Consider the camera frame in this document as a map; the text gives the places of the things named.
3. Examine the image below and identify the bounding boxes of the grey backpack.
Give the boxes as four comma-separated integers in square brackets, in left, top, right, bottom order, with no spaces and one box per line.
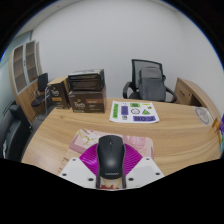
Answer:
[138,66,167,102]

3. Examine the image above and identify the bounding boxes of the orange cardboard box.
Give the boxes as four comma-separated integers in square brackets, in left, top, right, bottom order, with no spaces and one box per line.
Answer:
[211,117,224,134]

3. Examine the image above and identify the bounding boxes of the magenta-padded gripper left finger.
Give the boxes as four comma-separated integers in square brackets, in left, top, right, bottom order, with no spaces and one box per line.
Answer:
[58,146,101,190]

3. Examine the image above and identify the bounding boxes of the wooden shelf cabinet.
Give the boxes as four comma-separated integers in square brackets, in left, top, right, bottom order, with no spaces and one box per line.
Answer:
[8,39,44,123]

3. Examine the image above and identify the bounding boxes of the wide brown cardboard box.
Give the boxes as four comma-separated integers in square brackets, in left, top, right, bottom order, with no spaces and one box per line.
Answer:
[67,85,108,114]

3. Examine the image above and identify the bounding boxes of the round grey logo sheet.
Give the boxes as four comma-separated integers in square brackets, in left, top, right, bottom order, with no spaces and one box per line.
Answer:
[194,105,214,126]

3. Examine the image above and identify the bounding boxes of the tall brown cardboard box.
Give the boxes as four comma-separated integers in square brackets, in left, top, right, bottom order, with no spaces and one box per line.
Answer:
[46,76,71,110]

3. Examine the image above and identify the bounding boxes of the small black visitor chair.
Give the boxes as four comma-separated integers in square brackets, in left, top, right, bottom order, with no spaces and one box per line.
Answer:
[31,72,54,116]

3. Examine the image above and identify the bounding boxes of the white sticker sheet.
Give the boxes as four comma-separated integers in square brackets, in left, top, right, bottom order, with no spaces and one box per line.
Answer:
[109,100,160,124]

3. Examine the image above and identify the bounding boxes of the black computer mouse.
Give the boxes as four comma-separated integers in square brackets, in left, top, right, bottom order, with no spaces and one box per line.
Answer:
[96,134,127,180]

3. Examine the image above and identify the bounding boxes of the wooden side desk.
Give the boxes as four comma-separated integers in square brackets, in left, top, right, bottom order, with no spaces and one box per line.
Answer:
[173,77,214,118]

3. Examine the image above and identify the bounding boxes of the black leather sofa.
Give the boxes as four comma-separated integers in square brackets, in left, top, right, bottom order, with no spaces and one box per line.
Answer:
[0,104,34,163]

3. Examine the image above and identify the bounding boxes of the black mesh office chair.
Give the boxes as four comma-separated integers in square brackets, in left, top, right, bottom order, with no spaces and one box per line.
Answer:
[122,58,178,104]

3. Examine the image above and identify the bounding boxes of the black printed box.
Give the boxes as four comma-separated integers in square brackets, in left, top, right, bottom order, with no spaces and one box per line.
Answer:
[67,68,106,92]

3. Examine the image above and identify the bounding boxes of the cartoon print mouse pad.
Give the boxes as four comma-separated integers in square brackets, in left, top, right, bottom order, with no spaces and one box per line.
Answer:
[68,128,155,191]

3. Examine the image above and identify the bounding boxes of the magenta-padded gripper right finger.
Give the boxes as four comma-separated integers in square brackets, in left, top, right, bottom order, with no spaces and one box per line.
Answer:
[121,146,165,190]

